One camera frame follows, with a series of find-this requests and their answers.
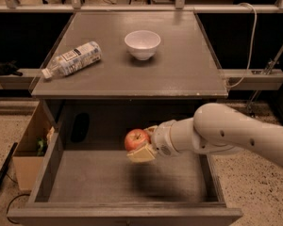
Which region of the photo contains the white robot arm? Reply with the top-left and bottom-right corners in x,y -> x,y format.
125,103 -> 283,168

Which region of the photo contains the white cable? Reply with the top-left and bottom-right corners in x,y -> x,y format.
226,2 -> 258,90

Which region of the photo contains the black bar on floor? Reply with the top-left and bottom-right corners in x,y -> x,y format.
0,141 -> 19,205

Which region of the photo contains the black cable on floor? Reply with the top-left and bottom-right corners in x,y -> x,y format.
6,192 -> 31,224

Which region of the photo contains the clear plastic water bottle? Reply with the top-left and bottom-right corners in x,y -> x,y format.
42,41 -> 102,79

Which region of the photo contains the white ceramic bowl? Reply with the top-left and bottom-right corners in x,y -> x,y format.
125,30 -> 161,60

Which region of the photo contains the open grey top drawer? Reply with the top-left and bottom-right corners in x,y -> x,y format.
7,104 -> 244,226

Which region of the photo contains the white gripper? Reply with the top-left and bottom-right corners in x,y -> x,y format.
126,120 -> 179,163

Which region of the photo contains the cardboard box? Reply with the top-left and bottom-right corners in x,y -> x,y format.
13,104 -> 54,192

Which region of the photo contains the green item in box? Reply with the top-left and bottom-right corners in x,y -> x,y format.
37,138 -> 47,156

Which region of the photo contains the grey cabinet with counter top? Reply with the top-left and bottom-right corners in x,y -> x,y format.
32,11 -> 227,136

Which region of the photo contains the metal frame rail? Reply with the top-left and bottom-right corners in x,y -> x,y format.
0,5 -> 283,14

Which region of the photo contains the red apple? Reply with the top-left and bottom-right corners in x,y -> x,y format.
125,129 -> 150,152

